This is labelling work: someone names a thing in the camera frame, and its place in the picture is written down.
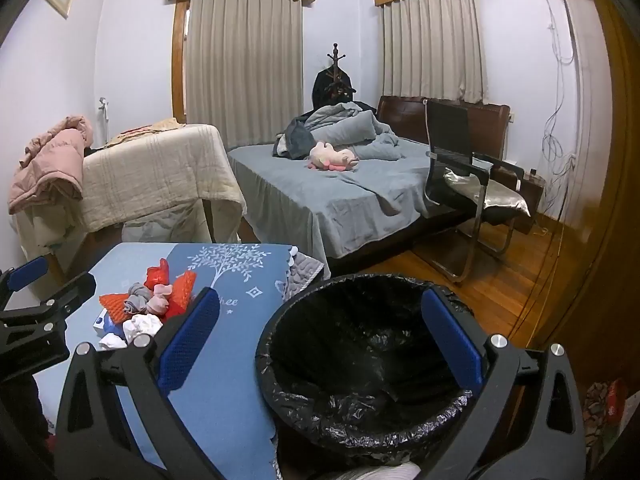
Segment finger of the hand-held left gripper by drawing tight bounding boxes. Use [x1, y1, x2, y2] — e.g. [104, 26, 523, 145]
[0, 272, 97, 343]
[0, 256, 49, 311]

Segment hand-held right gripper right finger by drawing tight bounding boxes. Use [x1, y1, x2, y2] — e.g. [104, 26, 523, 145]
[420, 287, 587, 480]

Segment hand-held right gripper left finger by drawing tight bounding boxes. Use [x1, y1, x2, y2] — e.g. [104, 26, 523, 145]
[54, 287, 280, 480]

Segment orange foam fruit net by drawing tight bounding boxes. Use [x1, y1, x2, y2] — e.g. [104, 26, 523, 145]
[167, 270, 197, 320]
[98, 292, 132, 324]

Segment black lined trash bin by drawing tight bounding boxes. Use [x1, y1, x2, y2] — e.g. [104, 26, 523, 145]
[255, 272, 490, 457]

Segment white hanging cloth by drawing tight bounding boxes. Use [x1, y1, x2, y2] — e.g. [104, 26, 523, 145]
[14, 199, 87, 273]

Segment pink sock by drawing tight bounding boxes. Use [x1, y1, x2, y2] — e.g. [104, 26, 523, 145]
[150, 285, 174, 319]

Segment blue white small box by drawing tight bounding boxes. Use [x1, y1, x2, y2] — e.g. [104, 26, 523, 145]
[92, 308, 114, 336]

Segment grey sock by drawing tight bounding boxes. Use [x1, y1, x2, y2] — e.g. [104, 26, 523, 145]
[125, 282, 154, 316]

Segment red knotted plastic bag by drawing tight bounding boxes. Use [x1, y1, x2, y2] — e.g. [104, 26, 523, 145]
[145, 258, 172, 292]

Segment blue printed tablecloth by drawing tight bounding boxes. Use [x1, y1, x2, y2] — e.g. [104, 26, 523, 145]
[30, 242, 299, 480]

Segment pink padded jacket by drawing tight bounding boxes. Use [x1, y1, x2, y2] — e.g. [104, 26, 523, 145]
[7, 115, 96, 216]

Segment grey fringed mat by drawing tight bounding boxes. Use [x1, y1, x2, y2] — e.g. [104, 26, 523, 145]
[282, 247, 325, 306]

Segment beige striped blanket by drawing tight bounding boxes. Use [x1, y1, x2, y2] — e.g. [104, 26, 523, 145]
[80, 122, 247, 242]

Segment silver cushion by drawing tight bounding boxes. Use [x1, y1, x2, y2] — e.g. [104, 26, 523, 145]
[442, 169, 532, 219]

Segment dark wooden nightstand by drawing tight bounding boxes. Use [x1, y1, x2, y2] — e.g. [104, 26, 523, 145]
[487, 160, 549, 237]

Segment colourful printed bag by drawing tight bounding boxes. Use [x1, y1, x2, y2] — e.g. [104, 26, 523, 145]
[582, 377, 632, 457]

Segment folded beige clothes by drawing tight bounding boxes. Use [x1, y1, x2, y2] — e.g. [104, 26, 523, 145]
[106, 117, 187, 149]

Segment bed with grey sheet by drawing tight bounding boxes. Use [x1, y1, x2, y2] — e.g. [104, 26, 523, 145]
[227, 132, 477, 281]

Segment black cantilever chair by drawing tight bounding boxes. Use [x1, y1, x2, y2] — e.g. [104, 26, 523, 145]
[417, 99, 527, 284]

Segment pink plush toy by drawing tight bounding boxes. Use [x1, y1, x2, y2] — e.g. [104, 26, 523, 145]
[306, 141, 361, 172]

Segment dark clothes pile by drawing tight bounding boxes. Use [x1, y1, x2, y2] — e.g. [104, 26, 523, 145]
[272, 119, 317, 161]

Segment brown wooden wardrobe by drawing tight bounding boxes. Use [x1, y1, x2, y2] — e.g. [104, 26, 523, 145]
[520, 0, 640, 361]

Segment dark wooden bed headboard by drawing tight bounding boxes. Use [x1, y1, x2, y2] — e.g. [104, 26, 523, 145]
[376, 95, 511, 165]

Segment grey duvet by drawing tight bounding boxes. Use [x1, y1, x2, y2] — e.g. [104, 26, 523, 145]
[299, 101, 402, 162]

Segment wide beige curtain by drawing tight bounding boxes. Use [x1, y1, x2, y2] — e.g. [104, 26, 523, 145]
[184, 0, 306, 151]

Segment coat rack with dark coats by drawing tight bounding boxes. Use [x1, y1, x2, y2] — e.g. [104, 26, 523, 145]
[312, 43, 359, 111]

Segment narrow beige curtain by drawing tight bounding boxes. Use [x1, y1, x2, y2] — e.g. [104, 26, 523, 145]
[381, 0, 489, 105]

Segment hanging wall cables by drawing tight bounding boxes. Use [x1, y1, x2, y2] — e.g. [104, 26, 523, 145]
[541, 0, 582, 203]

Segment wooden window frame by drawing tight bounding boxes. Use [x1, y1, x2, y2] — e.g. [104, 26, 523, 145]
[171, 0, 191, 124]

